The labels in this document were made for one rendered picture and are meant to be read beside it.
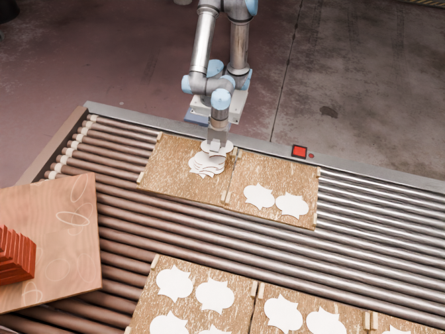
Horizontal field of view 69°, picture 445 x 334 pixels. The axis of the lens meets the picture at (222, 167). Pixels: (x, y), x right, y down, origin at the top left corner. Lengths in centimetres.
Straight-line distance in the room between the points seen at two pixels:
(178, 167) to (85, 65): 253
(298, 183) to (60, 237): 104
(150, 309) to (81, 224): 41
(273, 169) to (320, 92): 219
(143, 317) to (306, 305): 60
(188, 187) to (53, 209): 56
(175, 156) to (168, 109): 166
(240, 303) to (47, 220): 80
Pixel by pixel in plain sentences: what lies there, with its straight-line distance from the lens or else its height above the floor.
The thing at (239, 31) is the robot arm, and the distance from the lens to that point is 157.
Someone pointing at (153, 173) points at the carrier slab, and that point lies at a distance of 156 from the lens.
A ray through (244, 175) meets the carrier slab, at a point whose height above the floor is 94.
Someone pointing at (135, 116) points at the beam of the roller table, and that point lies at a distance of 186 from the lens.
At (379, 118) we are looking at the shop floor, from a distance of 366.
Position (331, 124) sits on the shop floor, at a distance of 337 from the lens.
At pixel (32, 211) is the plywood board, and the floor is 104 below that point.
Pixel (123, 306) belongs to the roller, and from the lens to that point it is 133.
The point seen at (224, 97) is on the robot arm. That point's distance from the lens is 127.
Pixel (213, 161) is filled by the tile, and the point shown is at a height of 97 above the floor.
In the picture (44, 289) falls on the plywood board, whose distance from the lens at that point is 130.
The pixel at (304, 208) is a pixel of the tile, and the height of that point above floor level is 94.
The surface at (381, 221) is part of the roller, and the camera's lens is 167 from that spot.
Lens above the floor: 218
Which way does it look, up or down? 52 degrees down
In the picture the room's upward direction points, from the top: 6 degrees clockwise
